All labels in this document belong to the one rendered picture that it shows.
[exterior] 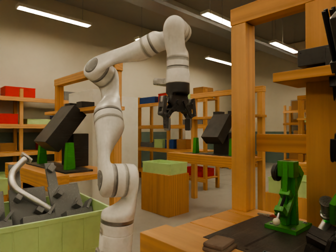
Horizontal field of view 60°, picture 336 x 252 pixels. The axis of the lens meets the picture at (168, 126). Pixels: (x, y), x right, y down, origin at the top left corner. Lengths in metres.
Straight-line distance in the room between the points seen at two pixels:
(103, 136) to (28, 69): 7.01
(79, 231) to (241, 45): 1.17
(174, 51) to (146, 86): 8.63
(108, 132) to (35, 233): 0.53
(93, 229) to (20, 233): 0.28
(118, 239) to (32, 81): 7.11
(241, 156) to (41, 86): 6.73
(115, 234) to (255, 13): 1.23
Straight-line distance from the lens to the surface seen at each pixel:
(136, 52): 0.98
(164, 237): 1.14
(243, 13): 1.65
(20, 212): 1.47
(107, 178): 0.78
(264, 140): 1.58
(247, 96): 1.56
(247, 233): 1.23
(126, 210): 0.82
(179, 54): 0.91
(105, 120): 0.89
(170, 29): 0.92
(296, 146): 1.51
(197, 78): 11.35
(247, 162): 1.55
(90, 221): 1.29
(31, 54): 7.92
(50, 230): 1.24
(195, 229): 1.30
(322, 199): 1.00
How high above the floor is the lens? 1.29
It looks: 1 degrees up
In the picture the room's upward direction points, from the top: straight up
